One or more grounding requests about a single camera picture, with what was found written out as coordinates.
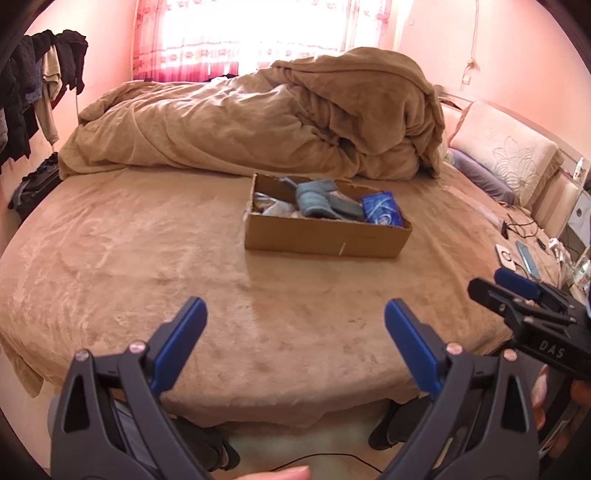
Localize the black bag on floor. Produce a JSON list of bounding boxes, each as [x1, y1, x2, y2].
[[8, 152, 61, 221]]

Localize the person's left hand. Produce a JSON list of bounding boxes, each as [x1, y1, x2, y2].
[[235, 466, 311, 480]]

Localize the purple pillow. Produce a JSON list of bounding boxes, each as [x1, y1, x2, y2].
[[450, 149, 515, 205]]

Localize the blue tissue pack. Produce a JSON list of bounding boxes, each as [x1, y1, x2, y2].
[[362, 191, 404, 228]]

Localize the black shoe left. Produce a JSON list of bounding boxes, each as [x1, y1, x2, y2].
[[171, 417, 240, 472]]

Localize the cream floral pillow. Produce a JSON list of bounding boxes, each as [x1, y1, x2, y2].
[[450, 101, 562, 209]]

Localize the pink window curtain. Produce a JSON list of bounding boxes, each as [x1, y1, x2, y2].
[[132, 0, 393, 82]]

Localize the clear bag of snacks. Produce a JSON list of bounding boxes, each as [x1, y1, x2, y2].
[[252, 192, 298, 218]]

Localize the grey knitted glove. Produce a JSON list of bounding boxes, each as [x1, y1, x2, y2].
[[280, 177, 365, 222]]

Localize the black charging cable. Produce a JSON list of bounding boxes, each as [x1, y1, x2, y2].
[[500, 212, 548, 252]]

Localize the black shoe under bed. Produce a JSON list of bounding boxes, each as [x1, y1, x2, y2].
[[369, 396, 432, 451]]

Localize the hanging dark clothes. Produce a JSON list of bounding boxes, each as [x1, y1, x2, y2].
[[1, 30, 88, 163]]

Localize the tan fleece duvet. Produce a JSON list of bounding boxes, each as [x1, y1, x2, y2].
[[58, 47, 445, 181]]

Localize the white power bank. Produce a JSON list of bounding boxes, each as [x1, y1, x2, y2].
[[495, 244, 517, 272]]

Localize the person's right hand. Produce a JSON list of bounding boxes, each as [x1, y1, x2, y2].
[[529, 363, 591, 458]]

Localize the smartphone on bed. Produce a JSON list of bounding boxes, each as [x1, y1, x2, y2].
[[515, 241, 542, 282]]

